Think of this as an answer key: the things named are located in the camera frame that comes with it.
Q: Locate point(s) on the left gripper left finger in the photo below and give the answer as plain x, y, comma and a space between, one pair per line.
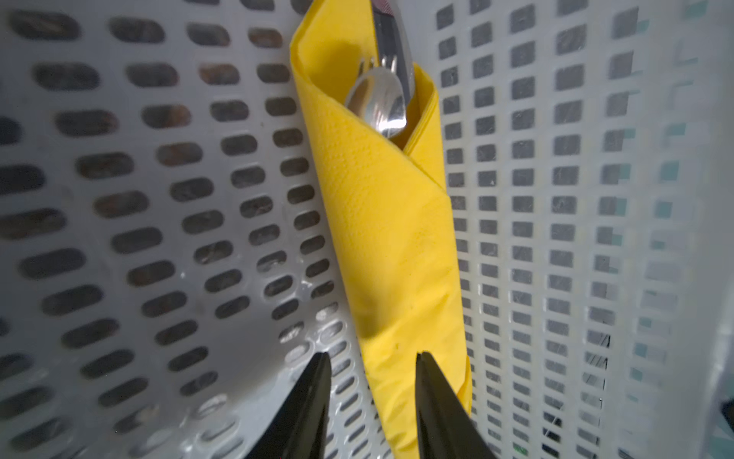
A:
299, 428

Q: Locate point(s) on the white perforated plastic basket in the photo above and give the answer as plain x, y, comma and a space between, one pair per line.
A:
167, 268

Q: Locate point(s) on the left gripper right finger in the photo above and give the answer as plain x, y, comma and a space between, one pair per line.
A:
444, 428

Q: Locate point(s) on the silver spoon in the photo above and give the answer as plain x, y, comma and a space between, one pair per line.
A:
377, 99

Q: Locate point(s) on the silver knife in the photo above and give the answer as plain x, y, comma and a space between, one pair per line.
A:
392, 43

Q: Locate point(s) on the yellow paper napkin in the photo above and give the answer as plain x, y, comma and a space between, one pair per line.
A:
390, 217

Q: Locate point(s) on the silver fork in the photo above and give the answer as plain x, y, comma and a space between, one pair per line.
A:
380, 65

